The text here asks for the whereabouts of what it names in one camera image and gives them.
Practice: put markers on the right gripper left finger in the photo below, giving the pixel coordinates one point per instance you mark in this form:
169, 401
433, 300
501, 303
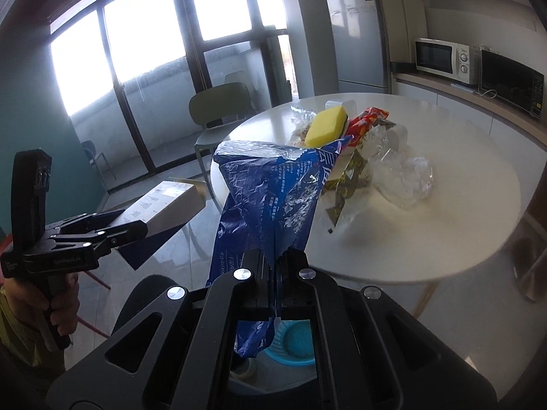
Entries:
241, 295

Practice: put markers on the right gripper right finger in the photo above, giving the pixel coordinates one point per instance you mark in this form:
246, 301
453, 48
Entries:
307, 293

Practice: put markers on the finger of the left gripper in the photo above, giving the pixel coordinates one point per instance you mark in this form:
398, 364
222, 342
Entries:
85, 222
103, 241

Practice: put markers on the white carton box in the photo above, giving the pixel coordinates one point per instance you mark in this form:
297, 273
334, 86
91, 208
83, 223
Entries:
165, 210

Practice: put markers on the blue plastic snack bag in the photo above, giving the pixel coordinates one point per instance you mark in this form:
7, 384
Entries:
273, 193

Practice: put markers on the yellow clear wrapper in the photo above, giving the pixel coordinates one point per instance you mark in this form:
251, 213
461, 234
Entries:
351, 173

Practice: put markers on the clear plastic bag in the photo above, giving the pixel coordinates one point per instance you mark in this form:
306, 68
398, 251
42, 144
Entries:
401, 180

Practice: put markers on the clear plastic cup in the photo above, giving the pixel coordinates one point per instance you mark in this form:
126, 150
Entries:
382, 138

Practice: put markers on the red snack wrapper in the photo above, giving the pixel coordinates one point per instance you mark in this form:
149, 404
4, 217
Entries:
360, 125

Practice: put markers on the blue plastic trash basket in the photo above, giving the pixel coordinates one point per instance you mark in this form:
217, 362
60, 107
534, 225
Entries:
292, 345

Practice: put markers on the kitchen counter cabinets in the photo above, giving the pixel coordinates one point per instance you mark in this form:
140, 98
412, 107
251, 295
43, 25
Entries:
522, 140

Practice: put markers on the person's left hand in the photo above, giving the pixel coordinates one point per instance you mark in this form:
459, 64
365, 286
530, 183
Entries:
28, 304

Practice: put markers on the green chair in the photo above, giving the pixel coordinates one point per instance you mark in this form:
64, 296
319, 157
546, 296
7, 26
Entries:
218, 110

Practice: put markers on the yellow sponge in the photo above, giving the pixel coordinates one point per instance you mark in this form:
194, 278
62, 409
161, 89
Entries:
327, 126

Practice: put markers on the clear bag with food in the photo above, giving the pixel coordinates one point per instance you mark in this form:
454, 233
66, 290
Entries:
301, 120

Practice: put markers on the round white table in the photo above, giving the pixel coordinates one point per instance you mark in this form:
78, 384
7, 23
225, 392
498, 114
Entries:
474, 206

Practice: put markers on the metal bar stool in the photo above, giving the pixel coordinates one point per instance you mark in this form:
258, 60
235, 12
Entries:
528, 252

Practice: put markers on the white microwave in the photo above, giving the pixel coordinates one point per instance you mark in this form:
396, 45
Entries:
455, 61

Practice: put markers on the silver refrigerator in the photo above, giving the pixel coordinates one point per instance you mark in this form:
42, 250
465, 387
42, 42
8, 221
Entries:
360, 45

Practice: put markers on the black microwave oven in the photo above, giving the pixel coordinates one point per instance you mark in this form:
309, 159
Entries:
513, 82

